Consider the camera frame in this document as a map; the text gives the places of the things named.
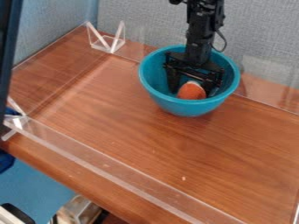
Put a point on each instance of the clear acrylic corner bracket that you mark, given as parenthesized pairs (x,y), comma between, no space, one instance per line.
(107,44)

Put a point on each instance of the clear acrylic barrier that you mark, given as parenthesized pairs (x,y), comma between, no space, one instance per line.
(258,88)
(129,178)

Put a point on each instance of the black white object bottom-left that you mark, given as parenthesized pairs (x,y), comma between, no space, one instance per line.
(11,215)

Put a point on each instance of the clear acrylic back barrier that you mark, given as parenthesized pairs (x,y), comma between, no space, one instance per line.
(258,88)

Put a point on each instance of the metal object under table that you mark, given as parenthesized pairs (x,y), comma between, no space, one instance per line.
(78,211)

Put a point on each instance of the clear acrylic front barrier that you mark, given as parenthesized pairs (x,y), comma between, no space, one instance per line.
(129,178)

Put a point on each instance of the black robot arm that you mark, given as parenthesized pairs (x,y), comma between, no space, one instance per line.
(205,17)

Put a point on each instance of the clear acrylic left bracket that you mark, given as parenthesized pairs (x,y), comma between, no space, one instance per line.
(14,120)

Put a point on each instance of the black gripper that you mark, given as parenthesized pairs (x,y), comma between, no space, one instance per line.
(193,63)

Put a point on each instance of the dark blue foreground post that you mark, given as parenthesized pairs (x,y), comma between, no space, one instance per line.
(10,22)

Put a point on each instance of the blue cloth object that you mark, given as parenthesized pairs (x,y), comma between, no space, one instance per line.
(6,158)

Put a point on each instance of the blue plastic bowl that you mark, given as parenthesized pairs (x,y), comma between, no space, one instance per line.
(154,80)

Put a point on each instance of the brown white toy mushroom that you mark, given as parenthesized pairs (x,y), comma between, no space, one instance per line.
(191,91)

